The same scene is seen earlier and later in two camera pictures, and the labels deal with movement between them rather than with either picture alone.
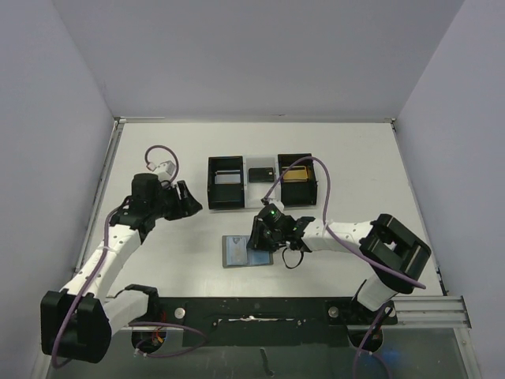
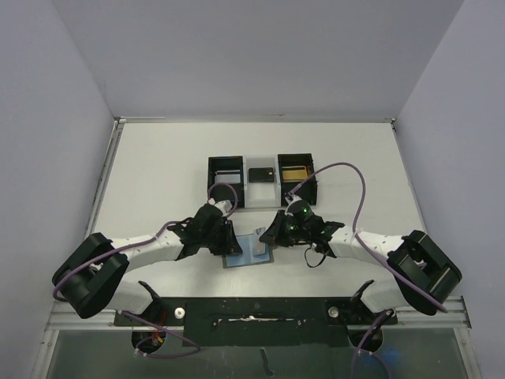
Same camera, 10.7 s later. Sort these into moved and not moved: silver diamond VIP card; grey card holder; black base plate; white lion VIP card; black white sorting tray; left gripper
Moved: white lion VIP card; left gripper
Not moved: black base plate; black white sorting tray; grey card holder; silver diamond VIP card
